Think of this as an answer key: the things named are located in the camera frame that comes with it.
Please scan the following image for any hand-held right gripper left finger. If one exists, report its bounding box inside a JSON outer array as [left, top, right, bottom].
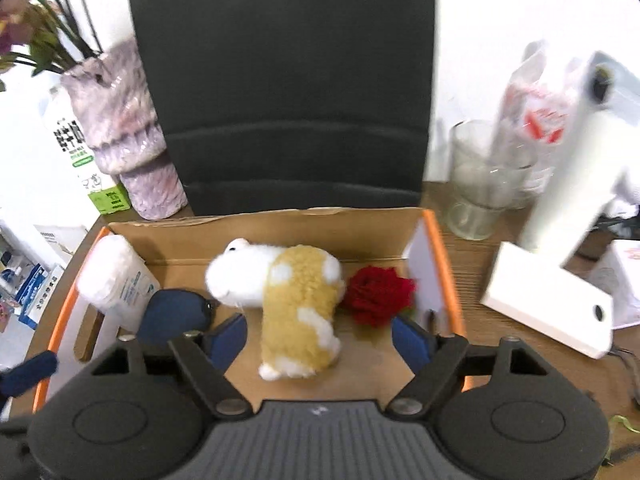
[[91, 312, 253, 420]]

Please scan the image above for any red cardboard box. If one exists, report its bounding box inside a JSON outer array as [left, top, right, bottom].
[[32, 207, 473, 413]]

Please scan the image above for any green cable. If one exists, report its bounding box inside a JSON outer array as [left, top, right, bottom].
[[602, 412, 640, 466]]

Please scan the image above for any black paper bag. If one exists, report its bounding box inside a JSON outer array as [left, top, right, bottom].
[[124, 0, 441, 216]]

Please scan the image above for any wooden desktop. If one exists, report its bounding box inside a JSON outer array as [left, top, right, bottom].
[[15, 180, 640, 480]]

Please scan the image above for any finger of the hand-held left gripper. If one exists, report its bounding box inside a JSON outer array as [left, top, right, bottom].
[[136, 287, 217, 345], [0, 350, 59, 402]]

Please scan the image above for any clear plastic water bottle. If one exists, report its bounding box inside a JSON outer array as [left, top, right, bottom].
[[492, 40, 583, 211]]

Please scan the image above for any white and green milk carton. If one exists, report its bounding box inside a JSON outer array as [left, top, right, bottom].
[[42, 85, 132, 216]]

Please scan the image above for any white cotton swab container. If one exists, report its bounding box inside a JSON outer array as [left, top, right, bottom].
[[76, 235, 162, 331]]

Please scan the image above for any purple ceramic vase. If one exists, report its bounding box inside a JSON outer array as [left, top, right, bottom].
[[61, 40, 190, 221]]

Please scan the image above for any red rose flower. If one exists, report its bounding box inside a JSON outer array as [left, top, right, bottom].
[[342, 266, 418, 328]]

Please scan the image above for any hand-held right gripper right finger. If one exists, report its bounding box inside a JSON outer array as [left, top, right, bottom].
[[387, 316, 548, 420]]

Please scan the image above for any clear drinking glass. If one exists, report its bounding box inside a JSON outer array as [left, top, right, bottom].
[[446, 120, 521, 241]]

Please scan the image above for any storage rack with supplies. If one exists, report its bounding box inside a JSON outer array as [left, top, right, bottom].
[[0, 220, 66, 331]]

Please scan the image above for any white and yellow plush toy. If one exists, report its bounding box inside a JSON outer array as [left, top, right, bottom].
[[205, 237, 347, 381]]

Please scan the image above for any white power strip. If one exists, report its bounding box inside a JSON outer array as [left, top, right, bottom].
[[480, 241, 615, 360]]

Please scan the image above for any white thermos bottle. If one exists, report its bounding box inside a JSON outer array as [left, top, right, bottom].
[[520, 51, 640, 266]]

